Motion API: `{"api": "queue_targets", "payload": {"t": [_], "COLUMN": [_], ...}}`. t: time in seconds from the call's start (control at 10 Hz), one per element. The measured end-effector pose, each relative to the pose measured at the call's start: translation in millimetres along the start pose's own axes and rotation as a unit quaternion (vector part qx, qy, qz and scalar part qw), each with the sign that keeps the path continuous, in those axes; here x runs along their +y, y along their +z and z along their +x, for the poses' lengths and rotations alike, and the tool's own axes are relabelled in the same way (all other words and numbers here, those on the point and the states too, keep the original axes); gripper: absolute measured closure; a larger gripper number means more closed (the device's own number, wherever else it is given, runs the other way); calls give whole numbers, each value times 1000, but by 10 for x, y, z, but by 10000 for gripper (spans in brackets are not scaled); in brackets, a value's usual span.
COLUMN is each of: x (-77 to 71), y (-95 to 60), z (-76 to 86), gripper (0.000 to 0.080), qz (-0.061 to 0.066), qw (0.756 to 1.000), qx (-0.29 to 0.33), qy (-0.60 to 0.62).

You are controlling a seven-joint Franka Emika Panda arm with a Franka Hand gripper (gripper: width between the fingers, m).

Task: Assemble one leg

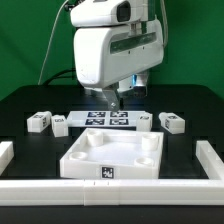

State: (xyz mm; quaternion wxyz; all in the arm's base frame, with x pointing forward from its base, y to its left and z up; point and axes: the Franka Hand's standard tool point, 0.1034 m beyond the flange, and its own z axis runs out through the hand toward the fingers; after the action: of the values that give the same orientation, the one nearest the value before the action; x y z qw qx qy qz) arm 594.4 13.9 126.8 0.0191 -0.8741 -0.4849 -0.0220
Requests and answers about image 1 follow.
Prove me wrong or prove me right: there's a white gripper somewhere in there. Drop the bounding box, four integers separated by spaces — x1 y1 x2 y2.
74 20 164 110

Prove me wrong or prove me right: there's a white square tabletop part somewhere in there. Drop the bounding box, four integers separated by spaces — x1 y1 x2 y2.
60 128 164 180

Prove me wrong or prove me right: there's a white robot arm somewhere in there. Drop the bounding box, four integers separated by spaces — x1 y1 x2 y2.
70 0 165 111

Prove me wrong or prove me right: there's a white U-shaped fence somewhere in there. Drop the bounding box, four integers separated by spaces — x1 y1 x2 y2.
0 141 224 206

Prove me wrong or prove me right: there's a white marker base plate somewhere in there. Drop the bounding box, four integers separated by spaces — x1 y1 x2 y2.
67 111 144 127

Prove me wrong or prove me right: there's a black cable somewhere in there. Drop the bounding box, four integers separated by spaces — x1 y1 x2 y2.
43 68 78 86

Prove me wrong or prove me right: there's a white cable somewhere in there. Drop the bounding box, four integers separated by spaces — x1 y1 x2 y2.
37 0 70 86

